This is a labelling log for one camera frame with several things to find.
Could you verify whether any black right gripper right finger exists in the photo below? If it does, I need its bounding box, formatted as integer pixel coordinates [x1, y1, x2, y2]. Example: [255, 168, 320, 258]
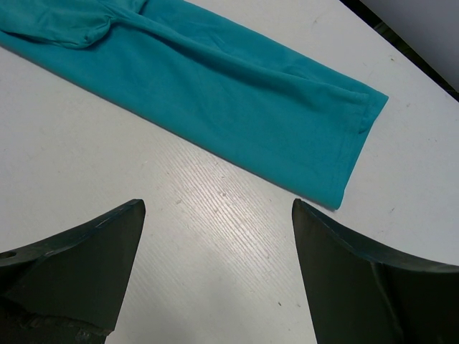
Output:
[292, 199, 458, 343]

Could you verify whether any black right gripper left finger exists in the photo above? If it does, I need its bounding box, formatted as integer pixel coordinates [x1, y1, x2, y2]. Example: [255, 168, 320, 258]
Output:
[1, 199, 146, 343]

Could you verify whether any teal t-shirt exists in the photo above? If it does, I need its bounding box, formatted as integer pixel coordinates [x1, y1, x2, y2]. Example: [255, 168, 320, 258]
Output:
[1, 1, 388, 209]

